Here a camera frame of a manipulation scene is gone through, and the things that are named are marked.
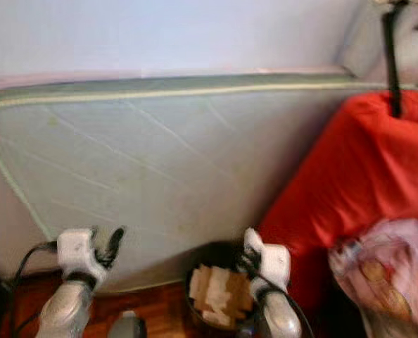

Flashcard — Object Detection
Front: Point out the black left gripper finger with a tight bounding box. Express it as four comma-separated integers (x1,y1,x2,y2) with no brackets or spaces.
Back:
102,225,127,269

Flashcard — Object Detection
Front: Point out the black waste bin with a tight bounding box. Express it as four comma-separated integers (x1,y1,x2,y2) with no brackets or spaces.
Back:
184,241,266,335

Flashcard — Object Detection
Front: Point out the beige paper waste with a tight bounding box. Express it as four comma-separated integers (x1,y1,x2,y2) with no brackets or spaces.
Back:
188,264,253,328

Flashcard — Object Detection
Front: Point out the grey robot leg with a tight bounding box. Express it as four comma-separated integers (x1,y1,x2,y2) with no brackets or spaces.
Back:
109,311,148,338

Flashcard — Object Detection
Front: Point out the large red fabric cushion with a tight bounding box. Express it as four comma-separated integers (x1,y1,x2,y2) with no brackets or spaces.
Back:
258,90,418,325

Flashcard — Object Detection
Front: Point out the pink cartoon print blanket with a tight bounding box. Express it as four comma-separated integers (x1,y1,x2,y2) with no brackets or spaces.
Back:
329,217,418,338

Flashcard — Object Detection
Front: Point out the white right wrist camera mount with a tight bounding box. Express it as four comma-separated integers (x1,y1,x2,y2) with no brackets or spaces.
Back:
262,243,292,291

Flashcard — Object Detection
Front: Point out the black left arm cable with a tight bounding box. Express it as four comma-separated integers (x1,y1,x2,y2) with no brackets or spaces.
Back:
12,241,62,338

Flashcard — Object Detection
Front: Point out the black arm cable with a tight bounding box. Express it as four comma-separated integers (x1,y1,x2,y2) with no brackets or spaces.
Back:
12,241,62,338
265,278,317,338

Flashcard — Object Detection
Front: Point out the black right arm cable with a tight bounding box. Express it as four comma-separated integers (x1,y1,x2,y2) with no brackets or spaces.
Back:
265,278,317,338

